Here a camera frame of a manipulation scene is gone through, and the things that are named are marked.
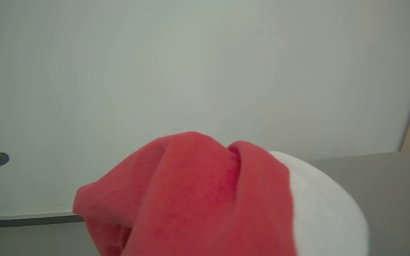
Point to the red garment with white stripe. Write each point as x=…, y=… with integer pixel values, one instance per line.
x=198, y=199

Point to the white and black baseboard strip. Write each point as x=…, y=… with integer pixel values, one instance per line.
x=23, y=220

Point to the grey fabric sofa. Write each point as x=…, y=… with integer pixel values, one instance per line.
x=397, y=199

